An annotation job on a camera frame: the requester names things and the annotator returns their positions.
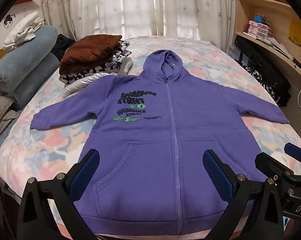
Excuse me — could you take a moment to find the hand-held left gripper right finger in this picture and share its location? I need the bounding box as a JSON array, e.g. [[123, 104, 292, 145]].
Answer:
[[203, 149, 287, 240]]

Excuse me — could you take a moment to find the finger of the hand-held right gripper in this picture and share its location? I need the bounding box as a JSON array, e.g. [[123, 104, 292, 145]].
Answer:
[[255, 152, 301, 180], [284, 142, 301, 161]]

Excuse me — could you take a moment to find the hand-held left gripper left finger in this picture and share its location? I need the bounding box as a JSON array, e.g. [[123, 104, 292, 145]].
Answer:
[[17, 149, 101, 240]]

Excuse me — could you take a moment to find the purple zip hoodie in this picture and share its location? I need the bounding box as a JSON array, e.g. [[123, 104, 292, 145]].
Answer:
[[30, 50, 290, 240]]

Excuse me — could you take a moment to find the white shiny jacket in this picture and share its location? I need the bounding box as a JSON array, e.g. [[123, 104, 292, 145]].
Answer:
[[62, 57, 133, 98]]

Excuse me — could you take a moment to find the long black bag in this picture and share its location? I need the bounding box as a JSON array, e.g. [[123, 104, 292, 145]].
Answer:
[[234, 35, 291, 105]]

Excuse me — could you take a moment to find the black cloth with white print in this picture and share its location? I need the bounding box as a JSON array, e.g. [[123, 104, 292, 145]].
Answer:
[[242, 65, 278, 100]]

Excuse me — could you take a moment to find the beige crumpled cloth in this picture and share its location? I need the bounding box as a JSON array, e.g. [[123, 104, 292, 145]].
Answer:
[[0, 96, 19, 140]]

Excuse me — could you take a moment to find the pile of papers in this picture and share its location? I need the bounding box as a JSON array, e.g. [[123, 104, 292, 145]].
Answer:
[[257, 36, 293, 58]]

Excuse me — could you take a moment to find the black and white patterned garment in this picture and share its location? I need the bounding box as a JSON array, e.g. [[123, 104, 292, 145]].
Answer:
[[59, 40, 132, 84]]

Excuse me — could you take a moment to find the pastel patterned bed blanket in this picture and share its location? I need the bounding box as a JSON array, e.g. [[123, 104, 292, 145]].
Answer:
[[0, 35, 301, 240]]

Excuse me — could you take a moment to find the white box with blue label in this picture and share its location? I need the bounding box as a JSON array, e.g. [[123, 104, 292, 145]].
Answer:
[[227, 46, 241, 60]]

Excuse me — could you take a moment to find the yellow paper sticker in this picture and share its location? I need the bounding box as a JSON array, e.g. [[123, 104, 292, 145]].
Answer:
[[289, 19, 301, 47]]

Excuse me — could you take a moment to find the brown folded garment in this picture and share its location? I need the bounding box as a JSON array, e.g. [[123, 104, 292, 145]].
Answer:
[[59, 35, 122, 75]]

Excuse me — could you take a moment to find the blue rolled fleece blanket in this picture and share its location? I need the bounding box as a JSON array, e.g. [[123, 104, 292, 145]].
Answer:
[[0, 25, 59, 110]]

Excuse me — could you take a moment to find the stack of pink boxes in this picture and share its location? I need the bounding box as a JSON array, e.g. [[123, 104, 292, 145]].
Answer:
[[244, 21, 275, 39]]

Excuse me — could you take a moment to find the wooden bookshelf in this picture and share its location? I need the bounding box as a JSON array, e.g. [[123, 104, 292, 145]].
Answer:
[[234, 0, 301, 80]]

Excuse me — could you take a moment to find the white folded cloth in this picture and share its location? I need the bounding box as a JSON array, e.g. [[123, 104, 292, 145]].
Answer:
[[3, 11, 44, 50]]

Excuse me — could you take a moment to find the white leaf-print curtain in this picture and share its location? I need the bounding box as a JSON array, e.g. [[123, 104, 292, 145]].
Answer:
[[40, 0, 237, 40]]

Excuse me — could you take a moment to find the cartoon face wall sticker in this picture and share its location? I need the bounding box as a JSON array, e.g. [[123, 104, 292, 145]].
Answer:
[[3, 14, 16, 29]]

